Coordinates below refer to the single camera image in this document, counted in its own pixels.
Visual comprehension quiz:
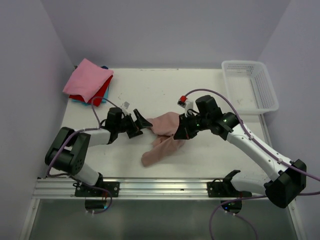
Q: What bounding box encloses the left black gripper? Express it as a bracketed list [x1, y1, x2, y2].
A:
[115, 108, 152, 138]

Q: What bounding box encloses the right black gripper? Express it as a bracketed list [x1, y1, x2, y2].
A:
[174, 111, 211, 140]

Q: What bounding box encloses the dusty pink printed t shirt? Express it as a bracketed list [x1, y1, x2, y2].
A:
[141, 112, 186, 167]

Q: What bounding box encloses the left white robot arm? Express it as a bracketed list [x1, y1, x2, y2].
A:
[44, 107, 153, 197]

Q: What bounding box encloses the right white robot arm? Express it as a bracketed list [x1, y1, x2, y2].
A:
[173, 95, 307, 209]

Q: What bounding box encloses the folded teal t shirt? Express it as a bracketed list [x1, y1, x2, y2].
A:
[71, 65, 112, 107]

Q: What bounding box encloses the folded red t shirt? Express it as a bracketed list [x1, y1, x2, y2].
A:
[68, 74, 113, 107]

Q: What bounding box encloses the folded pink t shirt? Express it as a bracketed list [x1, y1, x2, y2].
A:
[62, 58, 114, 106]

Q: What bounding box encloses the white plastic basket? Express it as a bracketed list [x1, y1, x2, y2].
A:
[221, 60, 279, 115]

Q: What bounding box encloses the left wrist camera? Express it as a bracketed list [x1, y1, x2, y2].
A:
[120, 101, 130, 116]

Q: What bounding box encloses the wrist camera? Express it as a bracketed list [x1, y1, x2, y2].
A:
[120, 101, 130, 116]
[177, 95, 194, 117]

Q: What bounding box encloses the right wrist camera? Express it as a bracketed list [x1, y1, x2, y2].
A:
[177, 95, 194, 117]

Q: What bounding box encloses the aluminium mounting rail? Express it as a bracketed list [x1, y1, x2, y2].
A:
[32, 177, 278, 200]

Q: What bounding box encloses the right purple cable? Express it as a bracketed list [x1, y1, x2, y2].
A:
[208, 88, 320, 240]

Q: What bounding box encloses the purple cable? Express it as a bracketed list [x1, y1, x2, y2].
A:
[208, 88, 320, 240]
[46, 97, 126, 215]

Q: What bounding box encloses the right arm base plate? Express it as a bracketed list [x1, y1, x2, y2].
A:
[206, 179, 253, 198]

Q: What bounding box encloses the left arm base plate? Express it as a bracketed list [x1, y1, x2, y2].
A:
[72, 181, 120, 198]

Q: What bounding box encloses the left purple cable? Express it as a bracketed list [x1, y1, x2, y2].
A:
[46, 97, 126, 215]

